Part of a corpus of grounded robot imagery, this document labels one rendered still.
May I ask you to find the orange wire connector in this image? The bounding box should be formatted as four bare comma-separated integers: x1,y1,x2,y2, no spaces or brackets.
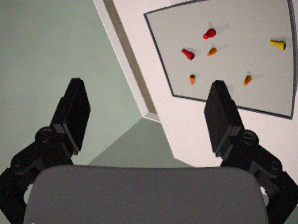
207,48,217,56
190,75,195,85
243,75,252,86

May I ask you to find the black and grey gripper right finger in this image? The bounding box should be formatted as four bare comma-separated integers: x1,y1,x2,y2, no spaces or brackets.
204,80,298,224

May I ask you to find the grey rectangular box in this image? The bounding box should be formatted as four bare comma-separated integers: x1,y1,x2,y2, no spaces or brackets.
143,0,298,120

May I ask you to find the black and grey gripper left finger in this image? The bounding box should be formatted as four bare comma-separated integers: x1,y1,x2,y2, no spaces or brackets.
0,78,91,224

